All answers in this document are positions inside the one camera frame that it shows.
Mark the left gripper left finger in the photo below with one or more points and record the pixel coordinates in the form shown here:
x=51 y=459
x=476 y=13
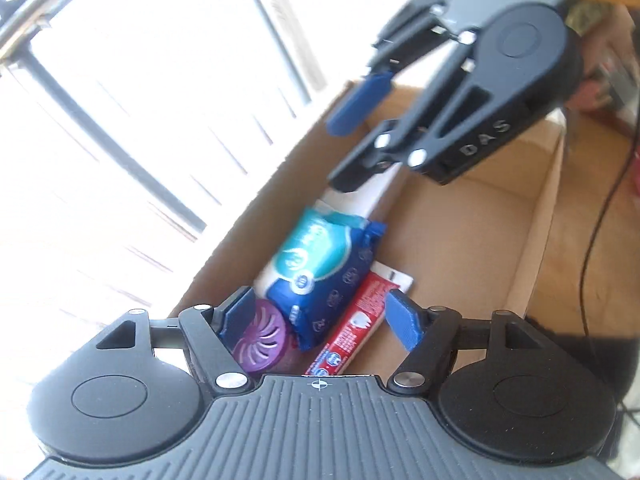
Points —
x=191 y=352

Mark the blue teal wipes pack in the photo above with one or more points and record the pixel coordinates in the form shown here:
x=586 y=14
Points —
x=316 y=271

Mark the red white toothpaste tube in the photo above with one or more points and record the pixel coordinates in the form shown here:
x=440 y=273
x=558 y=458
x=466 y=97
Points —
x=359 y=321

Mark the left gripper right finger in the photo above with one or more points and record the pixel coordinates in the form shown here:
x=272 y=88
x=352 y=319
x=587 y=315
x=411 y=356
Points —
x=434 y=336

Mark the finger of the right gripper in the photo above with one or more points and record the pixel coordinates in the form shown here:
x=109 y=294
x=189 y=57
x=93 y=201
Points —
x=415 y=129
x=414 y=31

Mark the brown cardboard box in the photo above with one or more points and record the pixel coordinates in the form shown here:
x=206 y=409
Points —
x=474 y=245

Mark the purple air freshener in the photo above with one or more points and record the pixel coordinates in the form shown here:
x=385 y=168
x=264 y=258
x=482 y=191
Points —
x=265 y=340

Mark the left hand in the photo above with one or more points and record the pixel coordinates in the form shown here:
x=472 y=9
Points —
x=614 y=34

